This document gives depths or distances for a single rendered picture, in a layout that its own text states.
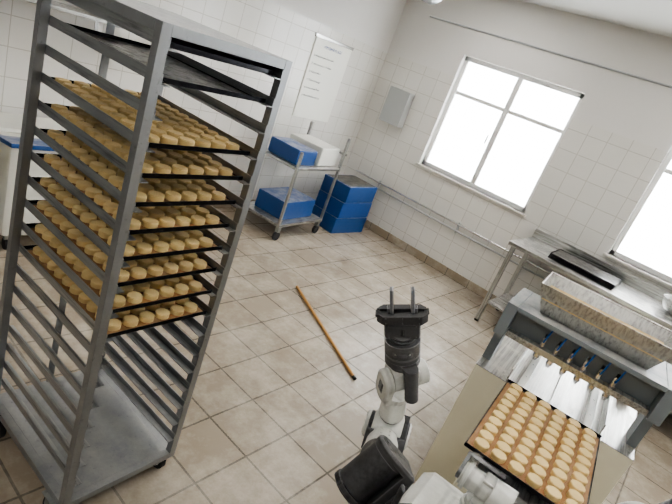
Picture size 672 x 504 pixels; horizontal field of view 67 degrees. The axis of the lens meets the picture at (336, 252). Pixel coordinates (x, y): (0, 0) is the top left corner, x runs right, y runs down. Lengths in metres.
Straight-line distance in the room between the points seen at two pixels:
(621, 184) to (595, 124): 0.64
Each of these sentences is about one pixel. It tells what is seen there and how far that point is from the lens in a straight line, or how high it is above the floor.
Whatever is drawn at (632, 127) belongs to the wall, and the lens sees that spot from 5.60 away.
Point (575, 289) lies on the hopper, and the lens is 2.61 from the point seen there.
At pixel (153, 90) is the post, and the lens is 1.43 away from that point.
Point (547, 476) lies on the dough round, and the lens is 1.94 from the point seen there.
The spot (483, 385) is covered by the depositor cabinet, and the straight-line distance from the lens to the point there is 2.52.
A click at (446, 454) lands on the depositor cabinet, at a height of 0.33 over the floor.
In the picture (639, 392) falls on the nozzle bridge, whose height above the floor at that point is 1.08.
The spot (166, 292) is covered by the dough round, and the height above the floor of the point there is 0.97.
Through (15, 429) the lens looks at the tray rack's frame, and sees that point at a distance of 2.48.
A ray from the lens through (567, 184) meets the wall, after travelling 5.66.
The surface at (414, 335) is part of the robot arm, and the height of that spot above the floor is 1.37.
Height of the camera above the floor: 1.89
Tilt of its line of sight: 20 degrees down
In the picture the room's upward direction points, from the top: 21 degrees clockwise
